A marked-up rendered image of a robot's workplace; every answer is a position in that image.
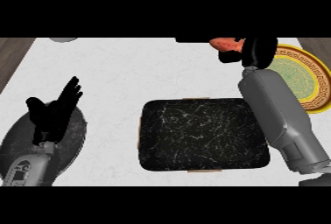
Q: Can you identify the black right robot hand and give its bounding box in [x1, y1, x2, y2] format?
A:
[218, 37, 280, 70]

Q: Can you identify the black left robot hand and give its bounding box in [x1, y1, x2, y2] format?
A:
[26, 75, 86, 146]

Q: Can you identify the green plate with gold rim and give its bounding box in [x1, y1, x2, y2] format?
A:
[265, 44, 331, 115]

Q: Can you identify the black marbled square tray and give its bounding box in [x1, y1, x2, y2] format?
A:
[136, 97, 272, 173]

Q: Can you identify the grey round object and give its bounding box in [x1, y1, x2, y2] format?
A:
[48, 37, 80, 44]

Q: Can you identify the dark grey speckled round plate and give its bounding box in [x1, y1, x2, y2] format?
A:
[0, 100, 89, 186]

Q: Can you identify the orange sweet potato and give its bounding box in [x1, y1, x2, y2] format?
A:
[209, 37, 246, 54]

